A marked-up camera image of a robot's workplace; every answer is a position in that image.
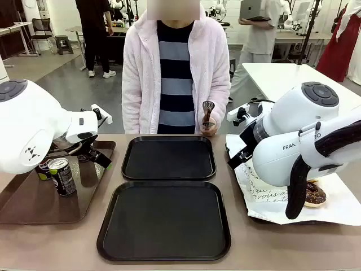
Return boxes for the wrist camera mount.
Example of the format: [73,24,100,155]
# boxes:
[226,103,250,126]
[90,103,113,125]

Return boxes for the person in pink jacket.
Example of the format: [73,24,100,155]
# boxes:
[121,0,231,137]

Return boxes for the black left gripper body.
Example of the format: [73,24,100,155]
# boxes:
[75,143,100,164]

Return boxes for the black cable sleeve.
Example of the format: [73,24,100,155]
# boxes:
[285,120,361,221]

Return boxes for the small black tray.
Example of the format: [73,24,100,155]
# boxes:
[121,135,217,181]

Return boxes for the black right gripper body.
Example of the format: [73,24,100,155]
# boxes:
[238,124,256,155]

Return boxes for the mannequin in red dress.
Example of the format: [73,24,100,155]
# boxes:
[315,0,361,83]

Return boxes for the background office desk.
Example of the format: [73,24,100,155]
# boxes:
[0,21,41,59]

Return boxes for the grey background table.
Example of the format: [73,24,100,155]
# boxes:
[65,25,128,71]

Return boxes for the black office chair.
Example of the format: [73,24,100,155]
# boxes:
[30,18,56,54]

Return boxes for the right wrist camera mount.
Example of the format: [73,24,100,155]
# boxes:
[226,103,250,126]

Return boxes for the background person in black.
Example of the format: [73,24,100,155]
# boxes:
[75,0,117,79]

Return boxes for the white side table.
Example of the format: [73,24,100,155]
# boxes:
[241,62,361,113]

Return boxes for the black stand pole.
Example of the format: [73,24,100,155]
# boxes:
[295,0,323,66]

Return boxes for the dark step stool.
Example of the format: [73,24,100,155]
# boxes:
[55,34,74,55]

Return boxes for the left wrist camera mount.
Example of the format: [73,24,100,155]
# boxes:
[90,103,113,125]

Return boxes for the grey laptop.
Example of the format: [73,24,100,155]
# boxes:
[239,0,272,22]

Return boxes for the white paper sheet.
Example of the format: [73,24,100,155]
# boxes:
[225,134,361,226]

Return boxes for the metal serving tongs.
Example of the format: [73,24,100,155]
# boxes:
[202,100,217,130]

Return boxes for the person right forearm pink sleeve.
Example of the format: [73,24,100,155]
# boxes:
[121,84,148,135]

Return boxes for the chocolate glazed donut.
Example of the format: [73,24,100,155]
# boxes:
[303,180,328,208]

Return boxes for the black Pepsi can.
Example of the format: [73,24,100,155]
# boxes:
[48,158,78,197]
[34,158,53,181]

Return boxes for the background person in white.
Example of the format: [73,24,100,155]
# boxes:
[227,0,286,104]

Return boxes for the dark tray under paper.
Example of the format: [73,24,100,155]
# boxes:
[224,142,339,226]

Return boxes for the brown plastic tray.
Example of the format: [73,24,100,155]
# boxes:
[0,140,117,225]

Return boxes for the background work desk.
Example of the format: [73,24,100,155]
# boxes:
[275,30,334,66]

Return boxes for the person left hand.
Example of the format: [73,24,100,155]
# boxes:
[201,123,218,137]

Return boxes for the person left forearm pink sleeve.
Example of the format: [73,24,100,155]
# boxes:
[197,93,231,134]

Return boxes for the large black tray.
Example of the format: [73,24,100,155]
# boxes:
[96,180,232,262]

